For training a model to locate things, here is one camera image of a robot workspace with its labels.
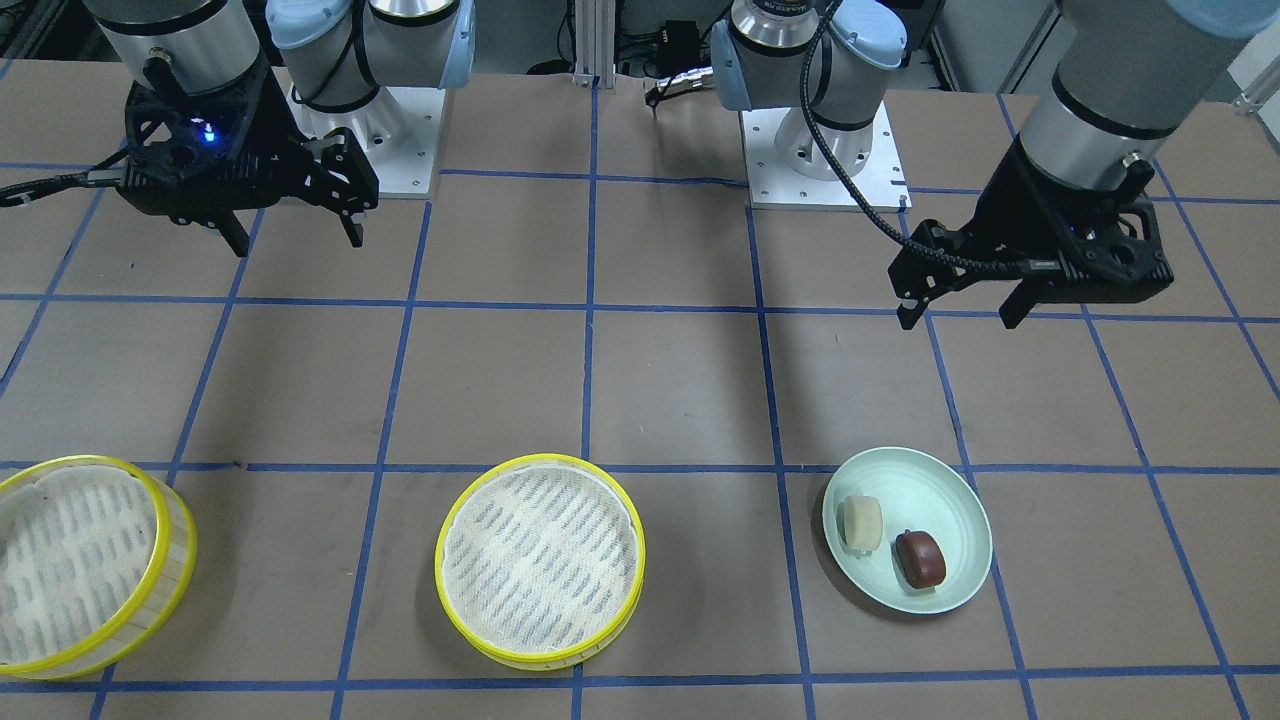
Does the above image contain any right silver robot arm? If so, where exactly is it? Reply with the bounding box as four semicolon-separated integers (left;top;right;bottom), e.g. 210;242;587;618
84;1;476;258

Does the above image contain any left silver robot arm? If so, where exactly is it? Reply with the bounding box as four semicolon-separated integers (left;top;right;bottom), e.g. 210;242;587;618
710;1;1277;329

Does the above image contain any middle yellow bamboo steamer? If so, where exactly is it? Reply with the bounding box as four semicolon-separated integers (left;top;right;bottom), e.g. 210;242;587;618
433;454;646;673

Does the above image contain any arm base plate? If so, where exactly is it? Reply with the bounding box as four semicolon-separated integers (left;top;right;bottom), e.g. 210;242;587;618
739;102;913;213
285;87;448;200

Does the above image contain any brown steamed bun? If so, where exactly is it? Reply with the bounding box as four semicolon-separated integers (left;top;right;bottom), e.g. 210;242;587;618
893;529;948;591

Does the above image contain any light green plate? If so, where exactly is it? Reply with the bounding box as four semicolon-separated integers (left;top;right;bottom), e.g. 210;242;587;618
820;447;993;615

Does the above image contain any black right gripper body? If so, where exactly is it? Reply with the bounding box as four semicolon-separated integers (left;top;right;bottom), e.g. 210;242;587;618
120;50;301;223

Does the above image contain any white steamed bun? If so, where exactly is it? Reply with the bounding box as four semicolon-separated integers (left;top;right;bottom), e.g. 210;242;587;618
837;495;884;557

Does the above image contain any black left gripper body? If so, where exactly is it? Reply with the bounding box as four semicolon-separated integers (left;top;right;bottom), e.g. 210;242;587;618
963;138;1174;304

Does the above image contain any black braided cable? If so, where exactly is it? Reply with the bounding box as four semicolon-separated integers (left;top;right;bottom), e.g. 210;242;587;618
800;0;1061;277

